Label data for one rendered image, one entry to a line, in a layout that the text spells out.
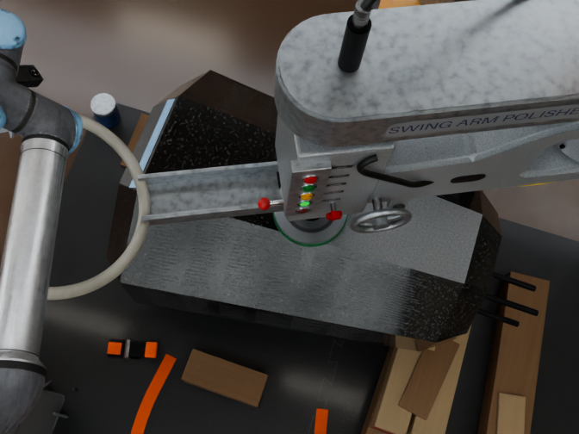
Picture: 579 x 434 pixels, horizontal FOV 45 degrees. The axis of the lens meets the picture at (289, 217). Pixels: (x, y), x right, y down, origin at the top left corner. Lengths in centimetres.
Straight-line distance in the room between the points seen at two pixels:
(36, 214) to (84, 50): 205
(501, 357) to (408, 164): 142
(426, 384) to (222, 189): 116
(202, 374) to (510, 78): 173
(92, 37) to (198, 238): 148
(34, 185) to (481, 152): 92
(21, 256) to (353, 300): 113
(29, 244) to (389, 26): 75
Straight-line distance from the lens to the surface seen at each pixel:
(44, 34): 342
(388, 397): 260
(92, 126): 186
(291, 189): 148
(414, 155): 157
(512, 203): 316
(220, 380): 268
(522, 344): 289
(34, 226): 134
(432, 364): 264
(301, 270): 212
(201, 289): 222
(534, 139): 157
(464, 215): 217
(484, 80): 133
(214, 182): 184
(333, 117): 124
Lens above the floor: 280
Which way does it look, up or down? 72 degrees down
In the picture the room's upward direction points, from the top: 10 degrees clockwise
